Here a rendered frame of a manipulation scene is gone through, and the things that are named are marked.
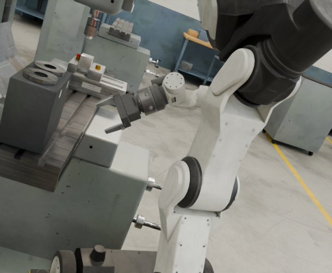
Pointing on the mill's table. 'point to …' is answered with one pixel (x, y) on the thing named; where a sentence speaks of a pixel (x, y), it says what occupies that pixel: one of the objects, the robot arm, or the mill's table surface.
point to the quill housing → (104, 5)
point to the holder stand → (33, 105)
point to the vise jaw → (95, 75)
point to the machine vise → (91, 88)
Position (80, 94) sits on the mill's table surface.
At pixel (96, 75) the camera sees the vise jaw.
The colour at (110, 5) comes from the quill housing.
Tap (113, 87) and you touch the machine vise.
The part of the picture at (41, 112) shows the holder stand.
